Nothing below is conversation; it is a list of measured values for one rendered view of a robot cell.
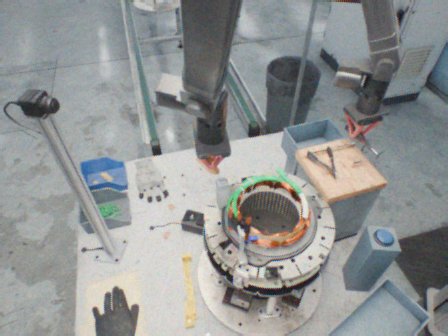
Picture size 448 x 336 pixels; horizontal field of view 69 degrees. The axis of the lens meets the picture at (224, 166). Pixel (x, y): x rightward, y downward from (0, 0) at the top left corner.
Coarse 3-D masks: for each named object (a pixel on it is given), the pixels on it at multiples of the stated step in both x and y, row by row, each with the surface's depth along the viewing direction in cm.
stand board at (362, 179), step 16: (320, 144) 103; (336, 144) 103; (304, 160) 98; (320, 160) 98; (336, 160) 98; (352, 160) 98; (320, 176) 94; (336, 176) 94; (352, 176) 94; (368, 176) 94; (320, 192) 92; (336, 192) 90; (352, 192) 90; (368, 192) 93
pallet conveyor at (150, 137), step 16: (128, 0) 264; (128, 16) 243; (176, 16) 341; (128, 32) 235; (176, 32) 355; (128, 48) 203; (144, 80) 183; (240, 80) 179; (144, 96) 173; (240, 96) 173; (144, 112) 171; (240, 112) 169; (144, 128) 162; (256, 128) 157; (144, 144) 145
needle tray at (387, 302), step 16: (384, 288) 75; (368, 304) 73; (384, 304) 73; (400, 304) 73; (416, 304) 69; (352, 320) 71; (368, 320) 71; (384, 320) 70; (400, 320) 70; (416, 320) 71
